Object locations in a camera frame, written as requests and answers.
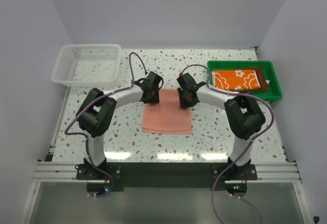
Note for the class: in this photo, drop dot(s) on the brown towel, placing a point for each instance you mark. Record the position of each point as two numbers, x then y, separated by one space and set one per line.
263 80

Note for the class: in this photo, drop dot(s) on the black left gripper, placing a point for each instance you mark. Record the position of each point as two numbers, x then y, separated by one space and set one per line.
155 99

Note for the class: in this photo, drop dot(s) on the white plastic laundry basket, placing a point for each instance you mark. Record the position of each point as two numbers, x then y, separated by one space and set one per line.
87 65

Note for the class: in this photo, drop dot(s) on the orange patterned cream towel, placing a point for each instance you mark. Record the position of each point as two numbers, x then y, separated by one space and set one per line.
220 79

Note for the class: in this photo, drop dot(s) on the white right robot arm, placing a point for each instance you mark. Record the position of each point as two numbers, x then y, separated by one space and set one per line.
243 113

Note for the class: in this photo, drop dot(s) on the green plastic tray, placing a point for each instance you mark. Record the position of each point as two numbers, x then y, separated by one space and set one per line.
272 94

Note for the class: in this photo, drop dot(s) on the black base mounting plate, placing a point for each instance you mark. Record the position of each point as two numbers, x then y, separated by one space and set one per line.
115 177

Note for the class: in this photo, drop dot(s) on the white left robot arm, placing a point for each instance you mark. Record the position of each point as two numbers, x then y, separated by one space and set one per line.
96 112

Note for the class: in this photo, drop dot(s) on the peach pink towel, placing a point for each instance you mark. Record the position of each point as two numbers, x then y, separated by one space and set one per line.
167 117

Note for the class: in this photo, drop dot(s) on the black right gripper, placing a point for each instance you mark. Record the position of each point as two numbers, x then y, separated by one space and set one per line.
184 104

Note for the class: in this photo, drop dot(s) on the aluminium rail frame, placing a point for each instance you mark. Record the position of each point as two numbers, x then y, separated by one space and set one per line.
49 171

